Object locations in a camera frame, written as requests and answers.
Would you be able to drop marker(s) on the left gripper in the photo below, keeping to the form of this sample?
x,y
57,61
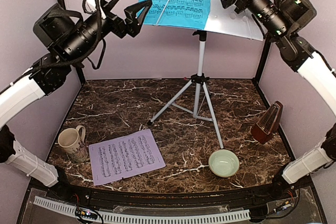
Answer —
x,y
132,24

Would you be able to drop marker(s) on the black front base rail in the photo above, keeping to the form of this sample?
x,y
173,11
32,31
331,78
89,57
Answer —
x,y
255,198

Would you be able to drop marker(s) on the pale green ceramic bowl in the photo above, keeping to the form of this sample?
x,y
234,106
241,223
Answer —
x,y
223,163

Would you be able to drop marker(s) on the grey slotted cable duct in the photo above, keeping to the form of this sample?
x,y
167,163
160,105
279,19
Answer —
x,y
123,214

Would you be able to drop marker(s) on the cream printed mug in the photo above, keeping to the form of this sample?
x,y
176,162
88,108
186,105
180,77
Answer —
x,y
72,140

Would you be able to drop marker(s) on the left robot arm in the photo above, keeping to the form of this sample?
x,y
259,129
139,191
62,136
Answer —
x,y
45,76

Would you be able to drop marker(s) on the brown wooden metronome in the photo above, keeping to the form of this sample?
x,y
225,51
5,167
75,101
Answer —
x,y
264,129

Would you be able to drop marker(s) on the purple sheet music page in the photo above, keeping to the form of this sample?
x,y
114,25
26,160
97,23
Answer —
x,y
124,157

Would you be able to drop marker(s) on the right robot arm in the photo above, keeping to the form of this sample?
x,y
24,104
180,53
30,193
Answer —
x,y
302,58

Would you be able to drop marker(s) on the right black frame post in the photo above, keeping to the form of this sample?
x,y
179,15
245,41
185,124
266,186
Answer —
x,y
264,55

